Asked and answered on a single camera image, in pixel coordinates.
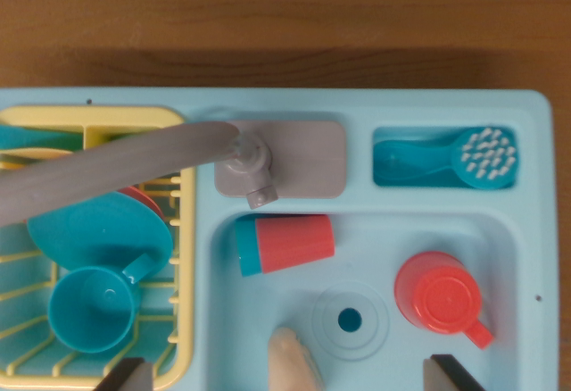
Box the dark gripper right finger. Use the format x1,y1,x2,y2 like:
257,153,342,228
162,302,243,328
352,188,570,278
422,354,485,391

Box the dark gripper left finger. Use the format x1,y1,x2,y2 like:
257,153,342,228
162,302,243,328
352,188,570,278
98,357,155,391

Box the beige detergent bottle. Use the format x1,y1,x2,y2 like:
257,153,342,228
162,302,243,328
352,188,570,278
267,326,327,391

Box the light blue toy sink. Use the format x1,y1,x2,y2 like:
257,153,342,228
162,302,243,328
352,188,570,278
0,87,554,391

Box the teal plastic mug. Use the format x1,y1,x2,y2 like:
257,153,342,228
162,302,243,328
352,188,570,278
47,253,162,354

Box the red plastic mug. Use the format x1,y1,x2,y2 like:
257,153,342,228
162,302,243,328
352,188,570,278
394,251,494,350

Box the yellow dish rack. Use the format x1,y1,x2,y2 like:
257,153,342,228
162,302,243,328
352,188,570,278
0,104,197,387

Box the teal plastic plate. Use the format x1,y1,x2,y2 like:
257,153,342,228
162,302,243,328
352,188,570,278
26,189,174,271

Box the teal plastic tumbler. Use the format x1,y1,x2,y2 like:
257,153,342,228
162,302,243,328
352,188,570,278
234,217,262,278

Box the red plastic plate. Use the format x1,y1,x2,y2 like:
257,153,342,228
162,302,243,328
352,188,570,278
118,185,165,220

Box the red plastic tumbler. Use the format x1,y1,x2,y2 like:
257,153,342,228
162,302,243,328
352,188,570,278
254,214,335,274

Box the teal dish brush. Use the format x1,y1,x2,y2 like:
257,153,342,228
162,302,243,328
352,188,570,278
373,127,519,190

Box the grey toy faucet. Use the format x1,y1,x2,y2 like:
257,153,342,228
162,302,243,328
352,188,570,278
0,119,348,227

